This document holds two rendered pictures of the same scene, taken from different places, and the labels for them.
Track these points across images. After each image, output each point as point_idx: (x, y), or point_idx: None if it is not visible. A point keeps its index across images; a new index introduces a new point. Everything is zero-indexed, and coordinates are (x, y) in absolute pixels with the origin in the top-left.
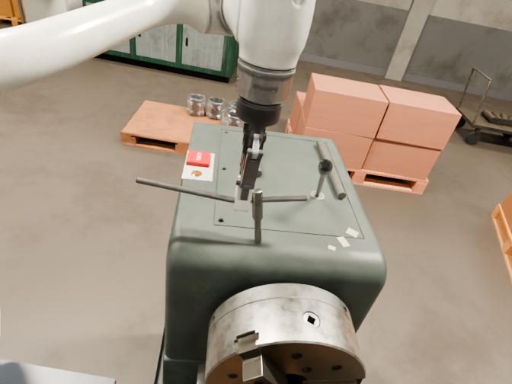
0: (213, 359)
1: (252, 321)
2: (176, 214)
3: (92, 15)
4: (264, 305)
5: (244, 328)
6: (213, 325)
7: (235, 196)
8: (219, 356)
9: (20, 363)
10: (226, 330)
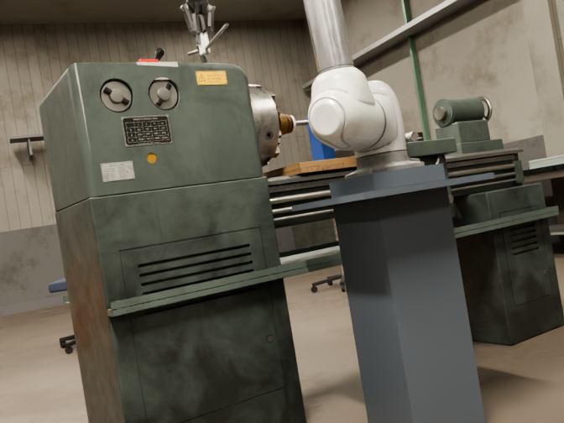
0: (270, 101)
1: (251, 86)
2: (214, 64)
3: None
4: None
5: (255, 88)
6: (253, 106)
7: (208, 43)
8: (269, 97)
9: (330, 199)
10: (258, 94)
